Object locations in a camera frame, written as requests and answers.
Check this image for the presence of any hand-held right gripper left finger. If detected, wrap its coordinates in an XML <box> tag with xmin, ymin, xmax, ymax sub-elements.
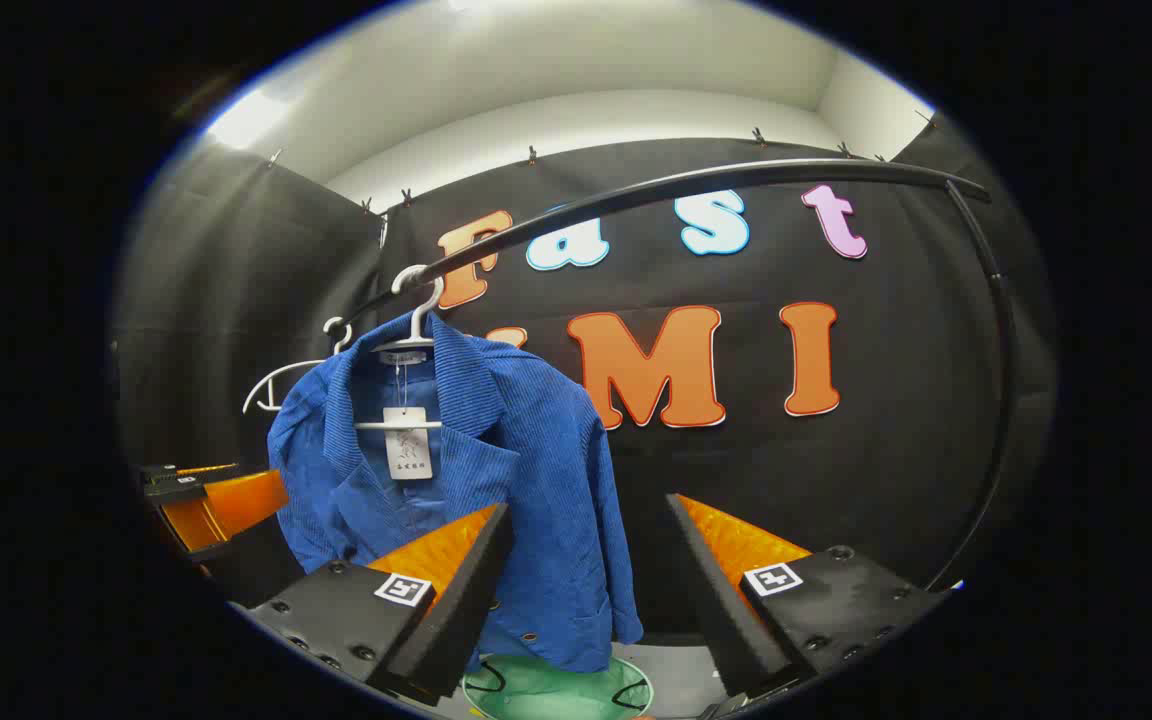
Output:
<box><xmin>229</xmin><ymin>502</ymin><xmax>514</xmax><ymax>707</ymax></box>

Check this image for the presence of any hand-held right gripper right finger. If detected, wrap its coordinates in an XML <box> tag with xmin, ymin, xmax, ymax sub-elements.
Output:
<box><xmin>666</xmin><ymin>492</ymin><xmax>954</xmax><ymax>703</ymax></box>

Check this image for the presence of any green laundry hamper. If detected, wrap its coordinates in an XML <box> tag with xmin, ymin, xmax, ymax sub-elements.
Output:
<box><xmin>461</xmin><ymin>650</ymin><xmax>655</xmax><ymax>720</ymax></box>

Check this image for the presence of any blue corduroy jacket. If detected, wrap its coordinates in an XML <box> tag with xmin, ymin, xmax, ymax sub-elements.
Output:
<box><xmin>266</xmin><ymin>312</ymin><xmax>645</xmax><ymax>673</ymax></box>

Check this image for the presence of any white clothes hanger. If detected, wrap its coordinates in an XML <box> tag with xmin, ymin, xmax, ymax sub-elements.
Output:
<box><xmin>354</xmin><ymin>265</ymin><xmax>445</xmax><ymax>431</ymax></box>
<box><xmin>242</xmin><ymin>317</ymin><xmax>355</xmax><ymax>414</ymax></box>

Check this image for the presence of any black backdrop cloth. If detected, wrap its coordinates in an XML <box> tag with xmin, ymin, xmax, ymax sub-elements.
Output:
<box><xmin>376</xmin><ymin>110</ymin><xmax>1059</xmax><ymax>641</ymax></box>
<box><xmin>114</xmin><ymin>135</ymin><xmax>387</xmax><ymax>471</ymax></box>

